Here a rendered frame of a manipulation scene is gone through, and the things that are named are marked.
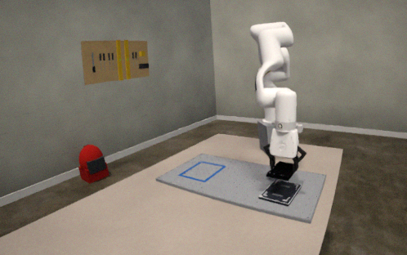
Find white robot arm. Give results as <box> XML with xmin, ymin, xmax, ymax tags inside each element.
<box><xmin>250</xmin><ymin>22</ymin><xmax>303</xmax><ymax>132</ymax></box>

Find black well plate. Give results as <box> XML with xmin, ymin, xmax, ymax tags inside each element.
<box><xmin>266</xmin><ymin>161</ymin><xmax>293</xmax><ymax>181</ymax></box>

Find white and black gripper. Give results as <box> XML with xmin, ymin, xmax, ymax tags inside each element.
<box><xmin>263</xmin><ymin>127</ymin><xmax>306</xmax><ymax>174</ymax></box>

